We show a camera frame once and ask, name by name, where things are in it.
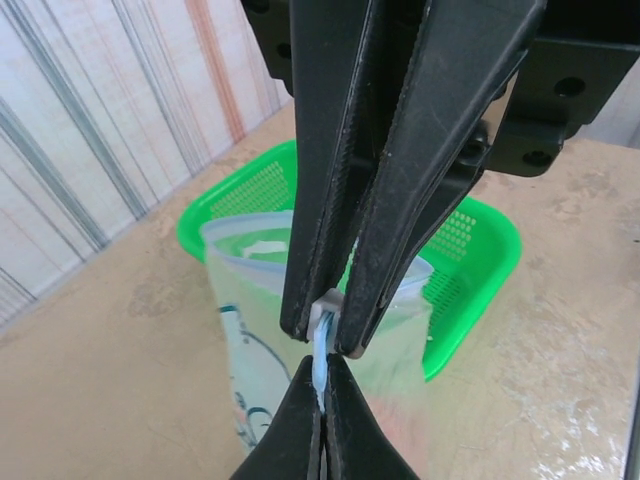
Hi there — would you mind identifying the green plastic basket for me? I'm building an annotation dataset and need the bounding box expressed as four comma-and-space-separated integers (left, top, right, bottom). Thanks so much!
175, 139, 524, 384

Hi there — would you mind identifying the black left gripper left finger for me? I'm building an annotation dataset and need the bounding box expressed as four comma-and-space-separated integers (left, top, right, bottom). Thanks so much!
227, 355, 324, 480

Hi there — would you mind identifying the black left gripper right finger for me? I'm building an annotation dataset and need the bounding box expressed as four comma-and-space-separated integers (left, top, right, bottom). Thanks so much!
322, 352, 422, 480

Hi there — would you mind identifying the clear printed zip-top bag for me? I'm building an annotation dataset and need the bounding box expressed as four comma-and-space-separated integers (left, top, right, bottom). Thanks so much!
198, 209, 436, 480

